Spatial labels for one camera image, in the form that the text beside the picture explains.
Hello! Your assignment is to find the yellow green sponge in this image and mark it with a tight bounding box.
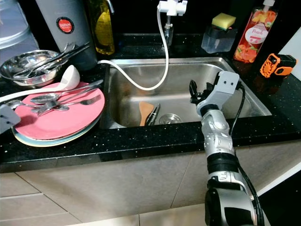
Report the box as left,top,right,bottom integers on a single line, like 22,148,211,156
212,13,237,30

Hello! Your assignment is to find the stainless steel sink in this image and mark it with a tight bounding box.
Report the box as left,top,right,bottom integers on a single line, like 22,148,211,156
103,56,272,130

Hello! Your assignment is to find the yellow oil bottle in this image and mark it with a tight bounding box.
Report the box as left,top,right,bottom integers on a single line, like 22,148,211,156
87,0,116,56

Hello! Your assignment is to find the floral plate blue rim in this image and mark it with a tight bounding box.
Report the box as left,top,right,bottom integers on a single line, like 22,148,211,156
12,115,102,148

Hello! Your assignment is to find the white faucet head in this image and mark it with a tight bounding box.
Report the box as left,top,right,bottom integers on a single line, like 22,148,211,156
158,0,189,47

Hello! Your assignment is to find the white ladle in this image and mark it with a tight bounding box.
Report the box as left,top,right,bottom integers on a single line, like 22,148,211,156
0,65,80,103

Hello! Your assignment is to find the white faucet hose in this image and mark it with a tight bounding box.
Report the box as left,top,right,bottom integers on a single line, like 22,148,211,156
98,12,170,91

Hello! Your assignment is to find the steel bowl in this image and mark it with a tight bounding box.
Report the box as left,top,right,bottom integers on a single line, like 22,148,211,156
0,50,62,89

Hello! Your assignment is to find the pink plate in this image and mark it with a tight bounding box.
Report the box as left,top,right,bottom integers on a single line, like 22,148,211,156
13,82,105,141

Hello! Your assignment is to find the wooden spatula black handle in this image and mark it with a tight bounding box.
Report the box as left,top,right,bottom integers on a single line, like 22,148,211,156
139,101,161,127

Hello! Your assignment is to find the orange black gadget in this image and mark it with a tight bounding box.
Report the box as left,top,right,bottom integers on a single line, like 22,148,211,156
260,53,298,78

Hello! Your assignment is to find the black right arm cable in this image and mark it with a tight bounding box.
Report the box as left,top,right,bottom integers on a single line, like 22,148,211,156
233,85,264,224

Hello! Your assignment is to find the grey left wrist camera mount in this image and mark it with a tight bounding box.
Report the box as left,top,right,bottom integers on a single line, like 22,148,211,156
0,104,22,135

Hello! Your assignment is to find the peach dish soap bottle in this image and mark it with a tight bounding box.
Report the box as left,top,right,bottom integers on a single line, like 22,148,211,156
233,0,278,64

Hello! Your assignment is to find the white edged dark cabinet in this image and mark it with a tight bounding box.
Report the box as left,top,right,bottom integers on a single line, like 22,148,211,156
259,162,301,226

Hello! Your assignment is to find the grey water filter canister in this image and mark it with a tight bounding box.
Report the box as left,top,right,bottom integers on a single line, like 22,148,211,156
35,0,115,72

